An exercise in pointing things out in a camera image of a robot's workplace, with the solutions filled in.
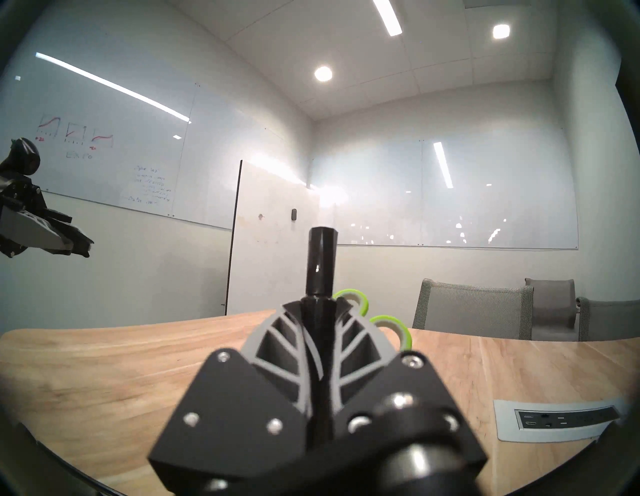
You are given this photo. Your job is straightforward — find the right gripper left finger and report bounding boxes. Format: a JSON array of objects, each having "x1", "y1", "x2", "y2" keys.
[{"x1": 147, "y1": 297, "x2": 321, "y2": 496}]

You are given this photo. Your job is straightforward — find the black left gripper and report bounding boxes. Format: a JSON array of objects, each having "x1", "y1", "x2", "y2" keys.
[{"x1": 0, "y1": 172, "x2": 95, "y2": 259}]

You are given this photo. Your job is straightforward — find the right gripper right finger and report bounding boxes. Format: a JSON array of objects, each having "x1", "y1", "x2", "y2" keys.
[{"x1": 327, "y1": 297, "x2": 488, "y2": 496}]

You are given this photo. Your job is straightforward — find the green-handled scissors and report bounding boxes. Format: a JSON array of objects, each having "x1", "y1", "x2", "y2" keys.
[{"x1": 332, "y1": 288, "x2": 414, "y2": 352}]

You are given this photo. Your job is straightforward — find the black permanent marker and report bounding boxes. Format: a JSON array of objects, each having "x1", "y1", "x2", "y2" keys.
[{"x1": 301, "y1": 226, "x2": 341, "y2": 446}]

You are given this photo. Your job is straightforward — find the silver table outlet panel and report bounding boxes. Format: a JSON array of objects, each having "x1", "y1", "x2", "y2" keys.
[{"x1": 493, "y1": 398, "x2": 627, "y2": 444}]

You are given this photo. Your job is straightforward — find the grey mesh-back chair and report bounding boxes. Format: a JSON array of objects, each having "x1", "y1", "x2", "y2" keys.
[
  {"x1": 412, "y1": 278, "x2": 535, "y2": 341},
  {"x1": 576, "y1": 296, "x2": 640, "y2": 342}
]

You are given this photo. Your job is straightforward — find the rolling whiteboard on stand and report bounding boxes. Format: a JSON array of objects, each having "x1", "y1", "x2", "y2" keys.
[{"x1": 224, "y1": 159, "x2": 323, "y2": 316}]

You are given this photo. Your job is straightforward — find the grey armrest office chair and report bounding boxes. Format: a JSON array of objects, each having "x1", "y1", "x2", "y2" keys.
[{"x1": 524, "y1": 277, "x2": 580, "y2": 342}]

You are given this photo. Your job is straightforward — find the linear ceiling light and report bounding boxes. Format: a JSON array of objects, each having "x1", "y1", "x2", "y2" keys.
[{"x1": 372, "y1": 0, "x2": 404, "y2": 37}]

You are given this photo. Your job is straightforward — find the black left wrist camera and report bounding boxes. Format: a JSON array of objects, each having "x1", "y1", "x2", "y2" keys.
[{"x1": 0, "y1": 137, "x2": 42, "y2": 177}]

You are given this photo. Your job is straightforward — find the wall whiteboard with writing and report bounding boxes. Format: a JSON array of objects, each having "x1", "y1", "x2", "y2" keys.
[{"x1": 0, "y1": 25, "x2": 312, "y2": 231}]

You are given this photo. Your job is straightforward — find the plain glass wall whiteboard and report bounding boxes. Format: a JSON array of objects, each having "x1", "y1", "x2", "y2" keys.
[{"x1": 309, "y1": 134, "x2": 580, "y2": 250}]

